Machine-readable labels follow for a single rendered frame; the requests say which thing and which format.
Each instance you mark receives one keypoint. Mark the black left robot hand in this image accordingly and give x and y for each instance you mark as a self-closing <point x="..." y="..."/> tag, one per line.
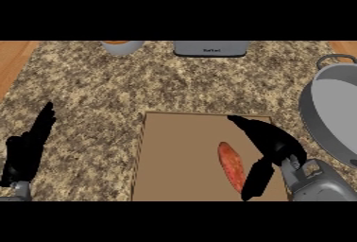
<point x="29" y="148"/>

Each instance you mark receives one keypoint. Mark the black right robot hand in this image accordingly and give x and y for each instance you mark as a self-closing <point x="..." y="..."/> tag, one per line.
<point x="272" y="141"/>

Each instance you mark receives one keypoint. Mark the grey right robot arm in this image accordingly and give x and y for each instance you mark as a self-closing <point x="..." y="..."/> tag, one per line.
<point x="316" y="182"/>

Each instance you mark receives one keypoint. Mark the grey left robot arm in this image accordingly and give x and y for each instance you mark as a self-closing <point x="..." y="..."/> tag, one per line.
<point x="18" y="191"/>

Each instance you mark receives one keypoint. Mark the grey metal pot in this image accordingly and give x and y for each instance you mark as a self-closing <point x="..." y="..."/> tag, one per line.
<point x="333" y="110"/>

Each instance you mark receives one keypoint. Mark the brown wooden tray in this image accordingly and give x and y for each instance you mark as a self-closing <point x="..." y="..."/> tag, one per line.
<point x="195" y="157"/>

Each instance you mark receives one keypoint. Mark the grey appliance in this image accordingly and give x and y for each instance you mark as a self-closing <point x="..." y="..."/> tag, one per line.
<point x="212" y="48"/>

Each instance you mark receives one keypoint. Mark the grey cup with orange content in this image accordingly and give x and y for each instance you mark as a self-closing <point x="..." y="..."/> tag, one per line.
<point x="122" y="47"/>

